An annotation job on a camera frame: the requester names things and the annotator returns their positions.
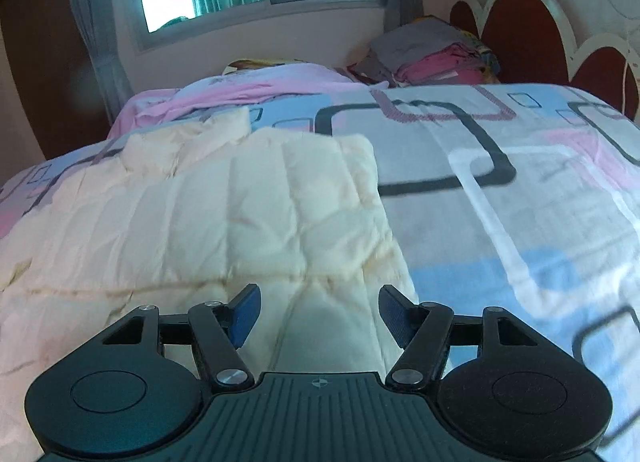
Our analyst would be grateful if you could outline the red white scalloped headboard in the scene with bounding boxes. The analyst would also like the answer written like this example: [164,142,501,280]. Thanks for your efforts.
[449,0,639,122]

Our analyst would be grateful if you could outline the pile of folded clothes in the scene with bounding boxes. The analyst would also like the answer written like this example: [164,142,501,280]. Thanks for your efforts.
[347,16,500,88]

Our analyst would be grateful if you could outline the yellow patterned item behind bed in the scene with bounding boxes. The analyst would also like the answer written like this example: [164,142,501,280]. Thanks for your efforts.
[222,58,302,76]

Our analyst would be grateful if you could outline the pink blanket pillow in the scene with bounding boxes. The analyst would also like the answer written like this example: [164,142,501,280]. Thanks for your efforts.
[108,63,367,138]

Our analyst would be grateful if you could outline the grey left curtain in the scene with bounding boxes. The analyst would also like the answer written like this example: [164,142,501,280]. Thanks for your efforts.
[70,0,132,123]

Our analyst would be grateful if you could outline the dark wooden door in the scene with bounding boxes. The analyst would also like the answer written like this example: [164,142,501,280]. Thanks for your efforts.
[1,0,108,159]

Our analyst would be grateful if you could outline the patterned bed sheet mattress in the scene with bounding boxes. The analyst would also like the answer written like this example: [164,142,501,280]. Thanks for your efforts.
[6,84,639,461]

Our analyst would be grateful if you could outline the cream puffer jacket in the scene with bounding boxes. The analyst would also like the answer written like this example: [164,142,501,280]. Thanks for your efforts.
[1,108,416,461]

